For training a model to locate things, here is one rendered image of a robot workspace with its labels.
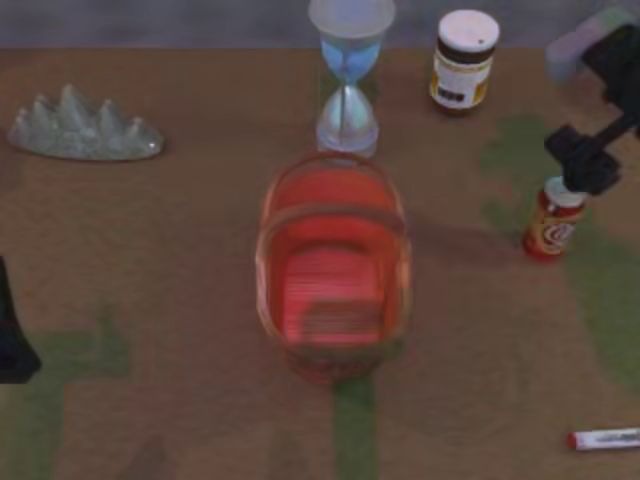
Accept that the red canister with white lid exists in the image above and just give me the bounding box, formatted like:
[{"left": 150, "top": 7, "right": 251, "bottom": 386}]
[{"left": 521, "top": 175, "right": 586, "bottom": 260}]

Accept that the red plastic basket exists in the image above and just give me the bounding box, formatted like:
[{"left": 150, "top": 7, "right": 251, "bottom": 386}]
[{"left": 253, "top": 151, "right": 414, "bottom": 387}]

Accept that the brown jar with white lid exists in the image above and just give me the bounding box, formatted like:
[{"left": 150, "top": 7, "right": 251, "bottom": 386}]
[{"left": 428, "top": 9, "right": 502, "bottom": 117}]

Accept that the glass mountain-shaped ornament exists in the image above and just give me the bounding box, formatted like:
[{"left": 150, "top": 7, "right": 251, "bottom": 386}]
[{"left": 6, "top": 83, "right": 166, "bottom": 162}]

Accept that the blue sand hourglass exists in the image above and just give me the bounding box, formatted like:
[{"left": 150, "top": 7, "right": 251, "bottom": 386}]
[{"left": 307, "top": 0, "right": 397, "bottom": 159}]

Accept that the red and white marker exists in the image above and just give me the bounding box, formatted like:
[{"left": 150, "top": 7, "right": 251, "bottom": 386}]
[{"left": 566, "top": 427, "right": 640, "bottom": 451}]

